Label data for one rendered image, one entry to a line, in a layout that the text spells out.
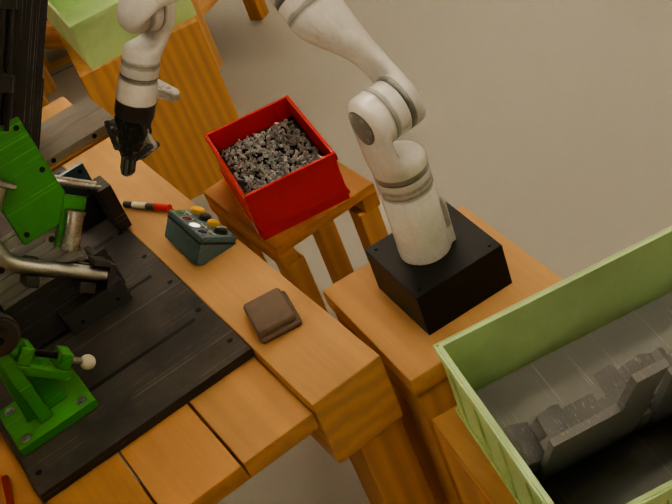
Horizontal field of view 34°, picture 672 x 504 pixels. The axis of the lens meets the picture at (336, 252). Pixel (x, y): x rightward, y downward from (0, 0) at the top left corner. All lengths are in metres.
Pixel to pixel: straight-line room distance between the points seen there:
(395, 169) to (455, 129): 2.19
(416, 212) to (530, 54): 2.48
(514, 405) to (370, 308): 0.37
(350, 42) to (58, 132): 0.79
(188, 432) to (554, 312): 0.62
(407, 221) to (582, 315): 0.32
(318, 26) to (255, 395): 0.61
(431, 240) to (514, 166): 1.84
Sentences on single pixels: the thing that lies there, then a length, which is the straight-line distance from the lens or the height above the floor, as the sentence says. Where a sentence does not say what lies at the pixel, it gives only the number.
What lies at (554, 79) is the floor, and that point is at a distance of 4.01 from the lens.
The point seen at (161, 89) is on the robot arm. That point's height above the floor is 1.21.
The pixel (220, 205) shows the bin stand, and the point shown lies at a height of 0.80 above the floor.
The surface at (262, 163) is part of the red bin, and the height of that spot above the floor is 0.88.
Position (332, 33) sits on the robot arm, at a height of 1.35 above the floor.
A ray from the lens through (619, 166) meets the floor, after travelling 3.52.
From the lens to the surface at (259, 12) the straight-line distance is 5.12.
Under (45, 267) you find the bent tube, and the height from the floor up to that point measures 1.04.
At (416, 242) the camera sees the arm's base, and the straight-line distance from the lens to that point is 1.80.
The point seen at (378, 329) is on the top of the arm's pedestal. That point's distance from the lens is 1.88.
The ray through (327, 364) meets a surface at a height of 0.90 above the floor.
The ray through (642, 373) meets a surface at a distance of 1.32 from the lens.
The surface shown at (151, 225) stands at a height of 0.90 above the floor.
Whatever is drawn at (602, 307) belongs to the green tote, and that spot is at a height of 0.88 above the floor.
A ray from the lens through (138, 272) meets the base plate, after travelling 2.18.
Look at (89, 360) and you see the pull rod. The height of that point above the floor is 0.95.
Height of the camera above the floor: 2.09
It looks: 37 degrees down
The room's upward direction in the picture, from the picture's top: 22 degrees counter-clockwise
